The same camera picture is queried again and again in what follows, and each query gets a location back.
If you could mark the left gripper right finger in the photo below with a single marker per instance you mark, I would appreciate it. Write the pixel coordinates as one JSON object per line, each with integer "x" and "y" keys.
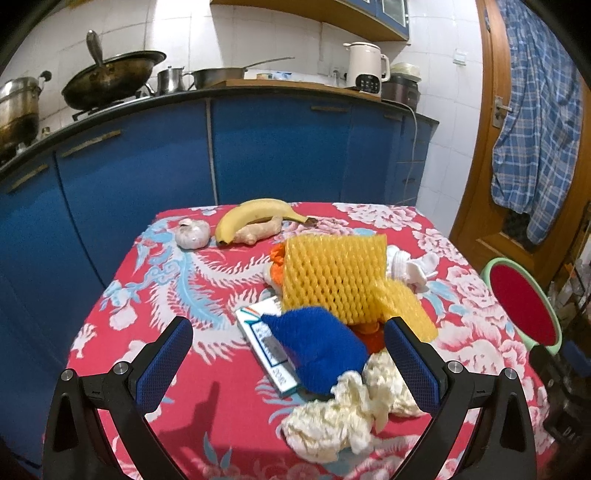
{"x": 502, "y": 445}

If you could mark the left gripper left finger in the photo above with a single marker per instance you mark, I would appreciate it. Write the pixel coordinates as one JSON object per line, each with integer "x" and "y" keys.
{"x": 152, "y": 364}

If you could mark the cream paper tissue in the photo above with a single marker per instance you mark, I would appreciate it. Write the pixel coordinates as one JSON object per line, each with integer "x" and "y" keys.
{"x": 318, "y": 430}

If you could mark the white cloth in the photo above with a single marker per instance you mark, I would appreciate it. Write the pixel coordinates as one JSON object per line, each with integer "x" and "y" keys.
{"x": 414, "y": 272}

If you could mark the blue foam net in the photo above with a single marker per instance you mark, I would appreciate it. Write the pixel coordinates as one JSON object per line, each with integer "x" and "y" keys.
{"x": 319, "y": 345}

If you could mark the blue white cardboard box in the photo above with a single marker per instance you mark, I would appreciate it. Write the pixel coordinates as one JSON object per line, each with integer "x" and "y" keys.
{"x": 265, "y": 347}

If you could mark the yellow foam fruit net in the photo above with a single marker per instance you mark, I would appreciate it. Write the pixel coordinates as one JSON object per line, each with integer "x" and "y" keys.
{"x": 346, "y": 275}

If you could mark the red green trash basin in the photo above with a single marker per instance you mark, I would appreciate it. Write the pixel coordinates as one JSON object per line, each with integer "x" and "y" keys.
{"x": 525, "y": 303}

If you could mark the blue kitchen cabinets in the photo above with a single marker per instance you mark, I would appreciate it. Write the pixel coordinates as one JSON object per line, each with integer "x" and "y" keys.
{"x": 73, "y": 205}

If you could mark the red floral tablecloth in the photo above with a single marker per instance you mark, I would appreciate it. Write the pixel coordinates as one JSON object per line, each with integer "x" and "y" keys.
{"x": 221, "y": 416}

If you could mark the wooden door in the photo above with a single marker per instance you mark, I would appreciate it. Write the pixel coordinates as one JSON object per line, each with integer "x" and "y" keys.
{"x": 484, "y": 230}

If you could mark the garlic bulb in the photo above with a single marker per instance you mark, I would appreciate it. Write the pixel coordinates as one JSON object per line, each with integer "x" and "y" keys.
{"x": 192, "y": 234}

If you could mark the blue plaid shirt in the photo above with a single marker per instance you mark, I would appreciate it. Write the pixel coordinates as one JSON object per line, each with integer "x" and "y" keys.
{"x": 535, "y": 155}

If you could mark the ginger root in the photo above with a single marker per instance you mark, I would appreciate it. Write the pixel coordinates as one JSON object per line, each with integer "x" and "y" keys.
{"x": 253, "y": 233}

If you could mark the yellow banana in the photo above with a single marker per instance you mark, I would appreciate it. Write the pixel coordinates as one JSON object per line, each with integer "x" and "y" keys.
{"x": 253, "y": 211}

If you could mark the steel stock pot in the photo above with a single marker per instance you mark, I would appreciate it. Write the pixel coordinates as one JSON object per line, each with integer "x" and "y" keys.
{"x": 19, "y": 112}

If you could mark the black wok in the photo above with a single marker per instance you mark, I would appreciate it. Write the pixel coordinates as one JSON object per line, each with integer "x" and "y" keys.
{"x": 109, "y": 80}

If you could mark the dark rice cooker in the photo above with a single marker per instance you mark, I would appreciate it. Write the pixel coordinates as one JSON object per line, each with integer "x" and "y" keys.
{"x": 403, "y": 86}

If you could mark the small steel cup pot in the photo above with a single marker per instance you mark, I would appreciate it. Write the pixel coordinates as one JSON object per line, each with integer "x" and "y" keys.
{"x": 171, "y": 81}

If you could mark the steel frying pan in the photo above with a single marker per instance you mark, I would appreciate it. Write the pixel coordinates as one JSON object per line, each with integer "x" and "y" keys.
{"x": 205, "y": 78}

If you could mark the white electric kettle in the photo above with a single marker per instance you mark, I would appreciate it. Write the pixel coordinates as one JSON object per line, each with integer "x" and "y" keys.
{"x": 368, "y": 68}

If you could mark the upper wall cabinet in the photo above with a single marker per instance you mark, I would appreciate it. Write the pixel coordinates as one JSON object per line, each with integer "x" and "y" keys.
{"x": 374, "y": 20}

